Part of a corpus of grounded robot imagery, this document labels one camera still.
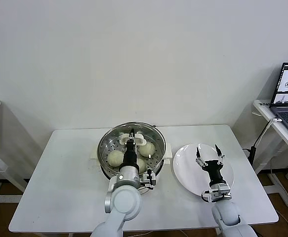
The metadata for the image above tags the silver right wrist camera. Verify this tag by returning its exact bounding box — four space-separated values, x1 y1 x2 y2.
201 186 233 203

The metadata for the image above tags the white steamed baozi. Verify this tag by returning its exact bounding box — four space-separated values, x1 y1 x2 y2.
108 151 124 167
136 159 147 174
137 143 156 158

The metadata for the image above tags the white laptop charging cable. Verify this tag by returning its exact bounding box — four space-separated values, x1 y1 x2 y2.
254 118 283 149

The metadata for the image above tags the perforated stainless steel steamer basket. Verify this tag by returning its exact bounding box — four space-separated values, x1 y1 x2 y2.
97 121 166 180

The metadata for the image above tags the white side table with laptop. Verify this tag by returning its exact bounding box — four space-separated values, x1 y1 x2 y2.
252 100 288 208

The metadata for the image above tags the white electric cooker base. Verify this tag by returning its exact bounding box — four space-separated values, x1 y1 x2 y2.
90 143 173 196

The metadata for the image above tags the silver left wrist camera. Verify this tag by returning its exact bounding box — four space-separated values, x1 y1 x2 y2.
140 169 157 190

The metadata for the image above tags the round white plate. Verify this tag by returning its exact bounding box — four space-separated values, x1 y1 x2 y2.
172 143 235 197

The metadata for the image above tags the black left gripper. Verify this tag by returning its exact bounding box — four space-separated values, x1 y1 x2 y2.
123 127 138 167

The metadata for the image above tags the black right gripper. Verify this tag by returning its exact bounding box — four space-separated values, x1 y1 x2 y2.
196 145 226 187

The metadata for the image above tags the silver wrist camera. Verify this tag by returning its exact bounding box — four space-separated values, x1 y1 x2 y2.
201 186 233 203
140 169 157 190

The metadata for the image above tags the black clamp post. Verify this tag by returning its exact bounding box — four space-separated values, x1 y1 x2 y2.
242 147 257 171

